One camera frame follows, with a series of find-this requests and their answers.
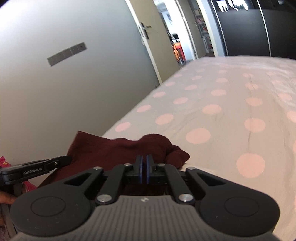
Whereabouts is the maroon garment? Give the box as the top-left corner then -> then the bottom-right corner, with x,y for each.
38,130 -> 190,196

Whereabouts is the black sliding-door wardrobe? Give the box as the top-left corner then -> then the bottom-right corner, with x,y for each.
208,0 -> 296,59

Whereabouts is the grey wall switch panel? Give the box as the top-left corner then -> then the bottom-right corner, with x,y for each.
47,42 -> 88,67

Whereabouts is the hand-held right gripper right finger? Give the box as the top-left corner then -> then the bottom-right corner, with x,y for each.
146,154 -> 226,205

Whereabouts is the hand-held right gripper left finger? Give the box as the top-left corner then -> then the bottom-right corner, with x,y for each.
63,155 -> 144,205

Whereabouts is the hallway door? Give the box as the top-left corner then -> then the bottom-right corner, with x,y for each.
177,0 -> 199,61

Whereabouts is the hallway bookshelf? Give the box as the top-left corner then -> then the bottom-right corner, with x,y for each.
194,14 -> 212,56

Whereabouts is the red patterned bag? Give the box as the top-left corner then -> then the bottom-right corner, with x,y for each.
0,156 -> 37,194

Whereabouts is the person's left hand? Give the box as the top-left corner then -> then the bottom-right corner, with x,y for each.
0,191 -> 17,205

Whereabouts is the beige room door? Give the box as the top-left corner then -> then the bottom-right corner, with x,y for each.
125,0 -> 183,85

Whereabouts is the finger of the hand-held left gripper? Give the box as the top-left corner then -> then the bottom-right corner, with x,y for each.
45,155 -> 73,171

